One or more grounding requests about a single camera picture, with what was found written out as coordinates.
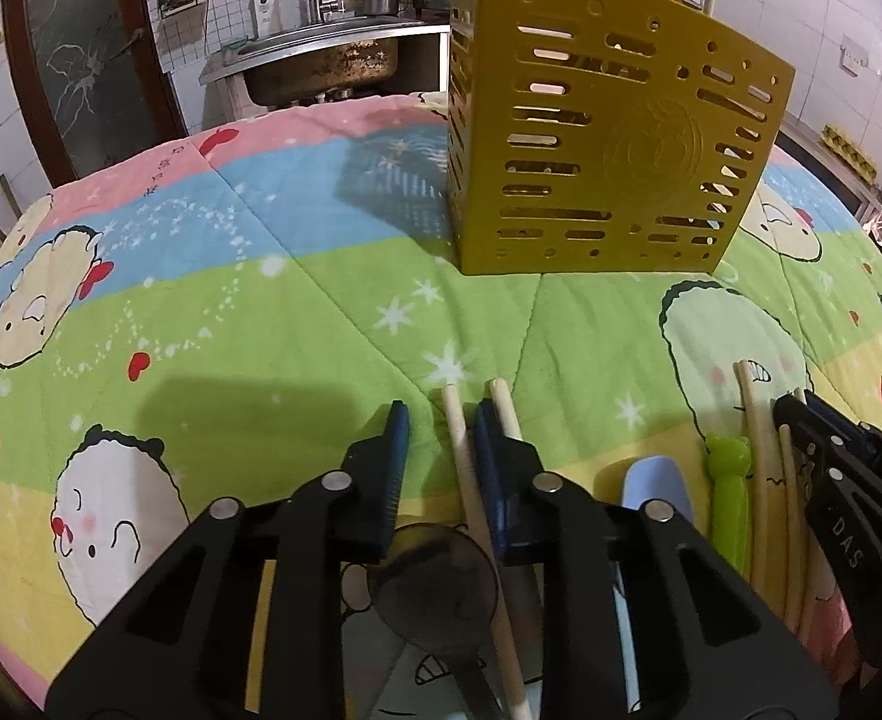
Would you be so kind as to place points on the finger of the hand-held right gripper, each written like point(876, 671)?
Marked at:
point(842, 424)
point(853, 540)

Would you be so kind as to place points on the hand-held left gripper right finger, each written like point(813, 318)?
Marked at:
point(490, 472)

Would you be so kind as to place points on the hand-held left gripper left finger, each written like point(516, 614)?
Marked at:
point(397, 457)

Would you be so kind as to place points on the wooden chopstick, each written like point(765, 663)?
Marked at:
point(465, 465)
point(502, 405)
point(757, 450)
point(790, 525)

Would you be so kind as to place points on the light blue plastic spoon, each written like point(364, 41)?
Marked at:
point(658, 476)

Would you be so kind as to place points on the yellow plastic utensil holder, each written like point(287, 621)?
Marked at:
point(606, 150)

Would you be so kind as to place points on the cartoon printed blanket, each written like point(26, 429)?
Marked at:
point(261, 300)

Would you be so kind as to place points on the yellow egg carton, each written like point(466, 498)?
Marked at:
point(850, 150)

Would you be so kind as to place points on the stainless steel sink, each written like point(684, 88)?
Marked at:
point(321, 64)

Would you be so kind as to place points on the small steel pan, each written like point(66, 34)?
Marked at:
point(377, 4)

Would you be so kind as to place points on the white soap bottle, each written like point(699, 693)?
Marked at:
point(265, 4)

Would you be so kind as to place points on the brown frosted glass door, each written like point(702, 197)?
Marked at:
point(88, 67)

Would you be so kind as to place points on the white wall socket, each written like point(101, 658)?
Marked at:
point(853, 54)

